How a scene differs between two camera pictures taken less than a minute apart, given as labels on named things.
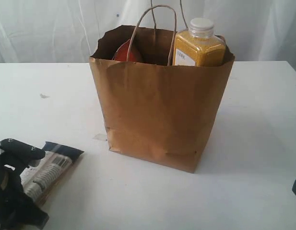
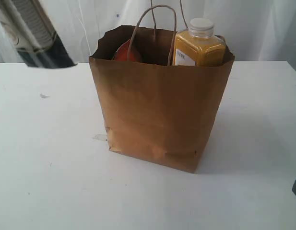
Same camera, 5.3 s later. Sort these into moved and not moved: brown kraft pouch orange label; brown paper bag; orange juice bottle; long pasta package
Moved: long pasta package
Not moved: brown kraft pouch orange label; brown paper bag; orange juice bottle
